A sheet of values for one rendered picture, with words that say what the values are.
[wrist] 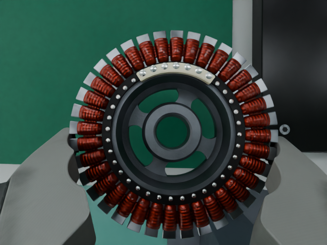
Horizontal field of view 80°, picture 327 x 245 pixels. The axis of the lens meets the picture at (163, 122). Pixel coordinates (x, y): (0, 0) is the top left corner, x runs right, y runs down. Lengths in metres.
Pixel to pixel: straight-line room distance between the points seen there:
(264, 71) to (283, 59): 0.02
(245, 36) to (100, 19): 0.15
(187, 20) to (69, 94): 0.14
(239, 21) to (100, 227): 1.02
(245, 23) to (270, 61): 0.05
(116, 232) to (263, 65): 0.99
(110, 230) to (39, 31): 0.95
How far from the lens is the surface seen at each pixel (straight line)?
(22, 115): 0.24
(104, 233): 1.10
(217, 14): 0.23
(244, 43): 0.23
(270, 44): 0.21
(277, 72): 0.21
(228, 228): 0.86
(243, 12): 0.24
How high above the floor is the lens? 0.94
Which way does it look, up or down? 88 degrees down
